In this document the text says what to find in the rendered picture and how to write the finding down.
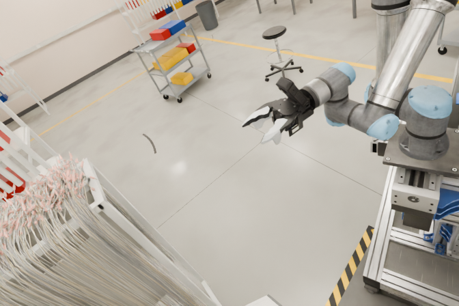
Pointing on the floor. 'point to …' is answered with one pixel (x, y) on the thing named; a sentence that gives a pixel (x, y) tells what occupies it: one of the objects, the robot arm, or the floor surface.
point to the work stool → (278, 50)
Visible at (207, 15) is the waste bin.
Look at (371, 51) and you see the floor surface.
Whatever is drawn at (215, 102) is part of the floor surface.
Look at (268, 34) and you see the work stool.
